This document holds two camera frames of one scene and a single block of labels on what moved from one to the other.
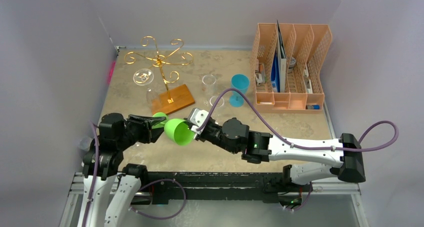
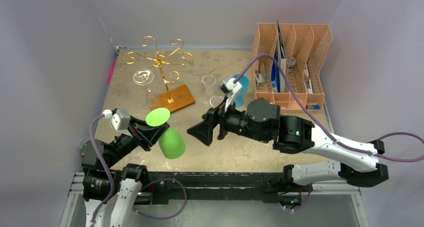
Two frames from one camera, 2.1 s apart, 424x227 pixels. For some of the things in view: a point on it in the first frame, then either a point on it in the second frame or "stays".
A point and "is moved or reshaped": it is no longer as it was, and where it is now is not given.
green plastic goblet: [177, 130] is moved or reshaped
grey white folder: [281, 60] stays
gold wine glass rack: [176, 96] stays
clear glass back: [208, 84] stays
